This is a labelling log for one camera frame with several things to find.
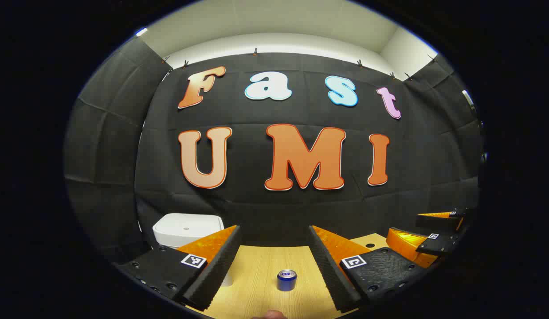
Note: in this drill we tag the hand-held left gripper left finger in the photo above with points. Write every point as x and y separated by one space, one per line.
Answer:
217 274

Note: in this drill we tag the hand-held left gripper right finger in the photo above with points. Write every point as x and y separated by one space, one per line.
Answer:
330 274

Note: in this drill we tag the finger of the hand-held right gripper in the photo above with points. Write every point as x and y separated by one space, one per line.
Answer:
441 244
438 221

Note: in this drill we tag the blue pop can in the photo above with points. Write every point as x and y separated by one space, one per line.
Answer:
287 281

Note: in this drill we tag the white desktop garbage bin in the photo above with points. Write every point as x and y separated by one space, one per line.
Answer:
186 228

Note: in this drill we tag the wooden desktop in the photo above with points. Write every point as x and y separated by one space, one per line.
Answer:
256 274

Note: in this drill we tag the black backdrop cloth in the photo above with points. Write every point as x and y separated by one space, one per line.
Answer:
256 212

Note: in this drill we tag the row of small cloth clamps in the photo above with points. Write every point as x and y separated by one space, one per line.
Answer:
255 52

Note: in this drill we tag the white ceiling light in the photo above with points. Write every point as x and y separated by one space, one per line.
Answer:
141 32

